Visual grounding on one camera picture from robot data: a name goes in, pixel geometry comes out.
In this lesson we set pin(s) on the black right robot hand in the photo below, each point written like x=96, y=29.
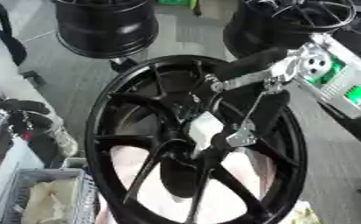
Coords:
x=249, y=62

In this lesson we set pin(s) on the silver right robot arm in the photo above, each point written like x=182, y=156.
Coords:
x=341, y=81

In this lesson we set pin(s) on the tan packing paper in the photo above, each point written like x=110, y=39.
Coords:
x=50, y=201

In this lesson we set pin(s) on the grey plastic crate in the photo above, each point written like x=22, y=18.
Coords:
x=81, y=198

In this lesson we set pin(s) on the green box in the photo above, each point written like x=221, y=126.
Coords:
x=177, y=2

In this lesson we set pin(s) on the black wheel rim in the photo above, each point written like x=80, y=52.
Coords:
x=106, y=26
x=270, y=29

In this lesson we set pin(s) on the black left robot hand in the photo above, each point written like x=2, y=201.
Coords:
x=27, y=109

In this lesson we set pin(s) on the black spoked wheel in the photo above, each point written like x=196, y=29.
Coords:
x=137, y=140

